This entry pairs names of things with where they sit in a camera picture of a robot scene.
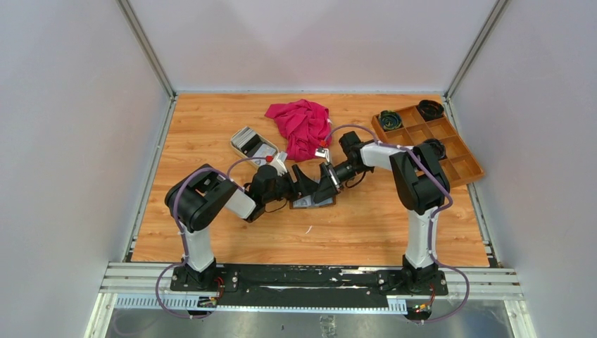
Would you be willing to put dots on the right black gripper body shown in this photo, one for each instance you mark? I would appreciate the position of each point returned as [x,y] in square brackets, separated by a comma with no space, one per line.
[329,170]

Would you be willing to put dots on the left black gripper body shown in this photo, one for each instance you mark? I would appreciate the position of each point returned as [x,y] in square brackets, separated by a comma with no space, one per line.
[284,187]

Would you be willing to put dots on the brown leather card holder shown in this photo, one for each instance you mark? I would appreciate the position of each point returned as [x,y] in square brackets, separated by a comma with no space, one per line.
[327,202]

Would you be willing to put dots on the white VIP credit card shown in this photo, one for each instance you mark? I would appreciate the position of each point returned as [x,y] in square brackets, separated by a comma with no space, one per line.
[305,202]

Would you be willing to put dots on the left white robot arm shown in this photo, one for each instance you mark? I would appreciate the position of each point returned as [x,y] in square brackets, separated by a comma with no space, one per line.
[195,202]

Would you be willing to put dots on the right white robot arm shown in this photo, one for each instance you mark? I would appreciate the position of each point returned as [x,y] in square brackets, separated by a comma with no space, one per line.
[422,188]

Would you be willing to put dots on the stack of credit cards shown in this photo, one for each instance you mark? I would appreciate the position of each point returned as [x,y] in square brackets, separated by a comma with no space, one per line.
[252,142]

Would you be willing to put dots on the beige card tray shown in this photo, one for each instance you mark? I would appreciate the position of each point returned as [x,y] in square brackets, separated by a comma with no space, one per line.
[255,149]

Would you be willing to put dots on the crumpled pink cloth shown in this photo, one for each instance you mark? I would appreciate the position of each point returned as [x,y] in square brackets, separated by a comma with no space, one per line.
[304,124]

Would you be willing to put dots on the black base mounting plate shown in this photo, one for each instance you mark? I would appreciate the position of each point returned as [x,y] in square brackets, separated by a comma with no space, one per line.
[305,286]

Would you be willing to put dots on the brown wooden compartment tray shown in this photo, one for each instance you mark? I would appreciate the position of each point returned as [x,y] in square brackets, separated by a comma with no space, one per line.
[427,122]

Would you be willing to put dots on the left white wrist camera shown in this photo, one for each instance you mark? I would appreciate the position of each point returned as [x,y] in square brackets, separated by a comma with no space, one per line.
[278,162]

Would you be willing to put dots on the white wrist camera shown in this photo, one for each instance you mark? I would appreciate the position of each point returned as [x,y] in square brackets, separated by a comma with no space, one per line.
[278,162]
[322,151]

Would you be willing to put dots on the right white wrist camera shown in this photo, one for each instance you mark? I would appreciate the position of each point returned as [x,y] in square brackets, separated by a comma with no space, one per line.
[322,151]

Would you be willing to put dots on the aluminium frame rail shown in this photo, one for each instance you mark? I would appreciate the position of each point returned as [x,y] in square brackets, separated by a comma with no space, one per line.
[146,285]

